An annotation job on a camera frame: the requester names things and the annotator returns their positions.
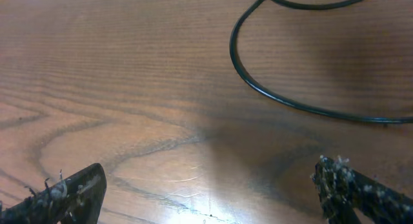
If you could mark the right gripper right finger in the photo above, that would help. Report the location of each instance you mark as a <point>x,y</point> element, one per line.
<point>342,190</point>

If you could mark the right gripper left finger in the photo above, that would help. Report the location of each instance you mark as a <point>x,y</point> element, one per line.
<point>77,199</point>

